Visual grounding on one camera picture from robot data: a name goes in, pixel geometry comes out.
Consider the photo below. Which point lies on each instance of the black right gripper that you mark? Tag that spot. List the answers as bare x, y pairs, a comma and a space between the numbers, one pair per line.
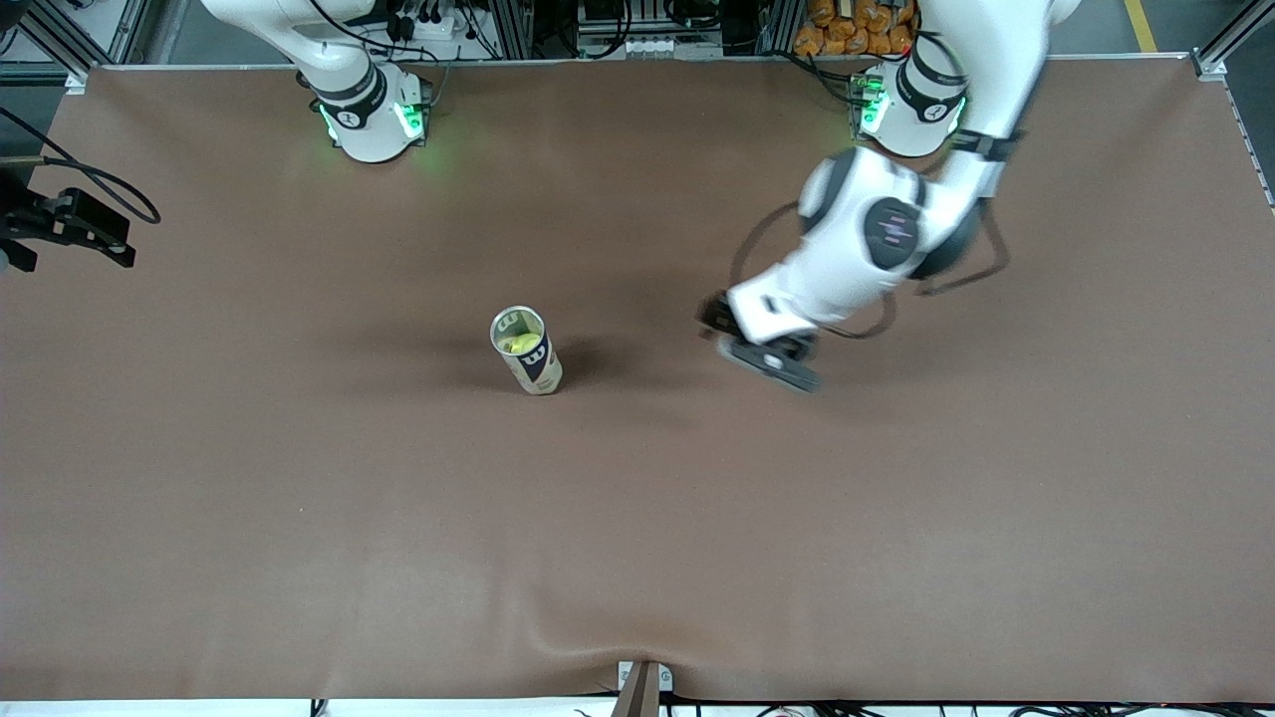
32, 219

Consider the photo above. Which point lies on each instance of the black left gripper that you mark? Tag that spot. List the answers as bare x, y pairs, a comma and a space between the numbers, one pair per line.
715, 315

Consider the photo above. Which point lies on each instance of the white tennis ball can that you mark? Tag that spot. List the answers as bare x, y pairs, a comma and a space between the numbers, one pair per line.
538, 373

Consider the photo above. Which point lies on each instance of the yellow tennis ball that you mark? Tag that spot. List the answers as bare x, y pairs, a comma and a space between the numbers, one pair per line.
522, 345

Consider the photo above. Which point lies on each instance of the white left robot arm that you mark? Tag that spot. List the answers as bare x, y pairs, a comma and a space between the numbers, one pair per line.
867, 249

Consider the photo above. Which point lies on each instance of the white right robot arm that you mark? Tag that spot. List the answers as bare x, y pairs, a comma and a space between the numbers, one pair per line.
349, 90

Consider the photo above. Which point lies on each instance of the brown table mat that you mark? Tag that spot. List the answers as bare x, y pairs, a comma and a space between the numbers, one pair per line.
697, 498

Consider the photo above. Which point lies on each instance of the white terminal block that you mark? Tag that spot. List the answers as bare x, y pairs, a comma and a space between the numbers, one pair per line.
667, 47

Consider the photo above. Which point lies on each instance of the orange snack bag pile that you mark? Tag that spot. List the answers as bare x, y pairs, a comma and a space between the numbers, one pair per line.
847, 25

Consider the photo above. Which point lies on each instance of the white power strip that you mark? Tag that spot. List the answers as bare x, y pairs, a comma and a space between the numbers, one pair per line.
428, 25

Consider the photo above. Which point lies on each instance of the aluminium frame corner post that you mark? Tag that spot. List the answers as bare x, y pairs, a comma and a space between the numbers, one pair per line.
1210, 65
78, 82

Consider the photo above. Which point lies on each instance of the metal table edge bracket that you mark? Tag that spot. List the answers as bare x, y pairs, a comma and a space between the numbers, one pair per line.
642, 687

